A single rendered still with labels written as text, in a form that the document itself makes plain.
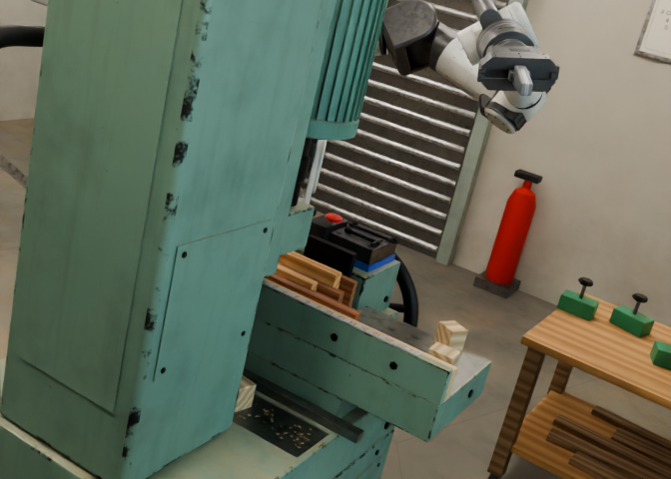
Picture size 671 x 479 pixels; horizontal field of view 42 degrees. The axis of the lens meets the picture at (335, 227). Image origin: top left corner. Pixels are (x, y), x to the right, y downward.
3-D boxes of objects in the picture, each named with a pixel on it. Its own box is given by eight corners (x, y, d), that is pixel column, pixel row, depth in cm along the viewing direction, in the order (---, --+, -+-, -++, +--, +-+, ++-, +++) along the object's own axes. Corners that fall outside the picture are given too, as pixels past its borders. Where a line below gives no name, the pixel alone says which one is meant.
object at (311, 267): (333, 311, 142) (342, 272, 140) (326, 315, 140) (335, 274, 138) (252, 274, 149) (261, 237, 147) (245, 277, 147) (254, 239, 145)
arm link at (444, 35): (438, 84, 192) (390, 50, 196) (464, 54, 193) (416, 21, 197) (433, 61, 181) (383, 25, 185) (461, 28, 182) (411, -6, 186)
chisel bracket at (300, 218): (305, 255, 139) (316, 206, 136) (253, 274, 127) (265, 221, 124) (267, 239, 142) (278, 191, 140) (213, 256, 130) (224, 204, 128)
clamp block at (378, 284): (391, 307, 157) (403, 261, 154) (354, 327, 145) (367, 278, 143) (323, 277, 163) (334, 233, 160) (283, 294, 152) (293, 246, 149)
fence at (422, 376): (443, 403, 122) (453, 368, 120) (438, 407, 120) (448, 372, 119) (126, 248, 147) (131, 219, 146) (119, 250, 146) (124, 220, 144)
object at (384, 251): (394, 260, 154) (401, 232, 152) (364, 273, 145) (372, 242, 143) (332, 235, 159) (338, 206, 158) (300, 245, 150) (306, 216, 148)
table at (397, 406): (503, 376, 148) (514, 344, 146) (429, 444, 122) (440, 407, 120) (224, 247, 174) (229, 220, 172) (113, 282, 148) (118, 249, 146)
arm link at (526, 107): (506, 95, 160) (531, 143, 176) (542, 52, 161) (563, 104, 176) (464, 71, 166) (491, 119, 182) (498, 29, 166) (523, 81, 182)
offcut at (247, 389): (252, 406, 129) (257, 384, 127) (234, 412, 126) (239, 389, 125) (234, 393, 131) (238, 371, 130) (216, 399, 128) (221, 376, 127)
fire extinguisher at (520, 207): (518, 289, 440) (554, 178, 421) (506, 298, 424) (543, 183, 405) (485, 276, 447) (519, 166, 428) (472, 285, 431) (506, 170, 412)
